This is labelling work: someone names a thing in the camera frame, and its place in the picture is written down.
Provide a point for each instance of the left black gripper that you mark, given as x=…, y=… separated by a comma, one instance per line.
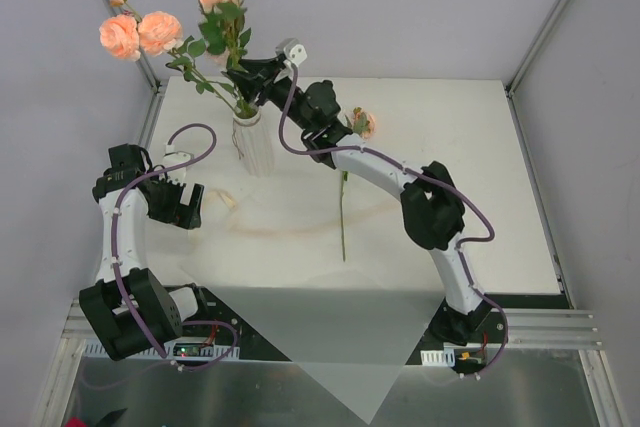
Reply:
x=176, y=206

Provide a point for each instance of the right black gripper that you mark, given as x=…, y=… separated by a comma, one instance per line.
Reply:
x=265, y=80

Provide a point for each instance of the peach rose stem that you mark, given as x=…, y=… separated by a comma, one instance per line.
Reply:
x=225, y=31
x=161, y=33

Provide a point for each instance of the pink flowers with green leaves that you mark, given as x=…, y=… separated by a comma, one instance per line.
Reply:
x=363, y=124

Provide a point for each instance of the white wrapping paper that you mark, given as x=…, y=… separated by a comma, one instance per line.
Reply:
x=350, y=325

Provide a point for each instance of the pale pink rose stem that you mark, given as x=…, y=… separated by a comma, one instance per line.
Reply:
x=240, y=106

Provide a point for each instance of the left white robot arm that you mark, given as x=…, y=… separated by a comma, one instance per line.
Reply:
x=128, y=308

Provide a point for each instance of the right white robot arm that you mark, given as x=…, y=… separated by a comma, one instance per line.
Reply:
x=432, y=214

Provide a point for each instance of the white ribbed ceramic vase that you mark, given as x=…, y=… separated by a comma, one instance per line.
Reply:
x=251, y=138

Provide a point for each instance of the black object at bottom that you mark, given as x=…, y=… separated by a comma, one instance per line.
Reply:
x=112, y=418

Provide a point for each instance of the red object at bottom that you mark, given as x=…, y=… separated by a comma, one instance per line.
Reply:
x=75, y=422

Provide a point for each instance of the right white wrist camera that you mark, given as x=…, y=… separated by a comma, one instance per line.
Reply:
x=292, y=50

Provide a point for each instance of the left white cable duct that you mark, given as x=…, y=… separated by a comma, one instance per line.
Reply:
x=189, y=351

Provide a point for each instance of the white cable duct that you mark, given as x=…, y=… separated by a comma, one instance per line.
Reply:
x=438, y=358
x=189, y=351

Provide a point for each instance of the right white cable duct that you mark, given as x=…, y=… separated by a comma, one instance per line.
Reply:
x=438, y=358

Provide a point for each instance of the right aluminium frame post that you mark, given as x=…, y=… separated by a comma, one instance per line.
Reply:
x=543, y=34

